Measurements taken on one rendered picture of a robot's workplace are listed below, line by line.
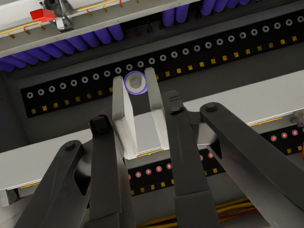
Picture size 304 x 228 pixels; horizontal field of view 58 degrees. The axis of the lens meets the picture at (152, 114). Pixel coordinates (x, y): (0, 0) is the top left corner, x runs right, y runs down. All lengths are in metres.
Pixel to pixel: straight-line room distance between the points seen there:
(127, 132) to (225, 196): 0.48
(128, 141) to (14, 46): 0.27
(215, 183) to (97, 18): 0.40
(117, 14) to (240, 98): 0.19
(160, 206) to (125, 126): 0.46
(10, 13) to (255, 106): 0.31
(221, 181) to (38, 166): 0.37
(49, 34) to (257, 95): 0.27
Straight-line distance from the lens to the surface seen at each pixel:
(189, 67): 0.49
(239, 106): 0.35
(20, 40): 0.40
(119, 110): 0.16
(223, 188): 0.61
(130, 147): 0.16
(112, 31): 0.42
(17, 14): 0.37
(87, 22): 0.37
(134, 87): 0.21
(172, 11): 0.41
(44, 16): 0.28
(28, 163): 0.38
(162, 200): 0.60
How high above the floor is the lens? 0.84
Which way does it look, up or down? 13 degrees up
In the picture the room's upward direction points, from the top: 164 degrees clockwise
